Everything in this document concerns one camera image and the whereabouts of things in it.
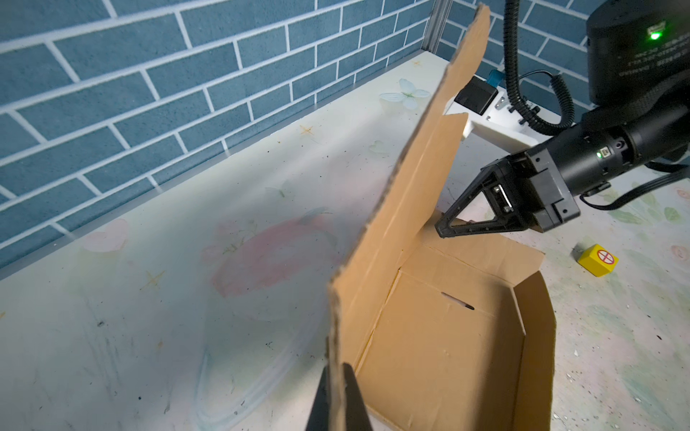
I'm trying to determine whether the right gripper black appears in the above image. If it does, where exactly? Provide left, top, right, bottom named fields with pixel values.
left=435, top=147, right=580, bottom=238

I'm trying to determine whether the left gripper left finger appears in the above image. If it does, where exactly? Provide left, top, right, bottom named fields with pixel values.
left=305, top=366, right=330, bottom=431

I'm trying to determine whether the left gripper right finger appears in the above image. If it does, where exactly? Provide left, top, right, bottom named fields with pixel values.
left=343, top=363, right=373, bottom=431

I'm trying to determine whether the yellow cube red symbol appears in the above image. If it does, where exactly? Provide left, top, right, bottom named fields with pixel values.
left=577, top=244, right=618, bottom=278

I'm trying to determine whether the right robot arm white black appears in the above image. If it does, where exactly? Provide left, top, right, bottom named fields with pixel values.
left=436, top=1, right=689, bottom=238

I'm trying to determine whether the brown cardboard paper box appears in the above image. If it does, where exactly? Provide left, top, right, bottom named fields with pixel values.
left=328, top=6, right=556, bottom=430

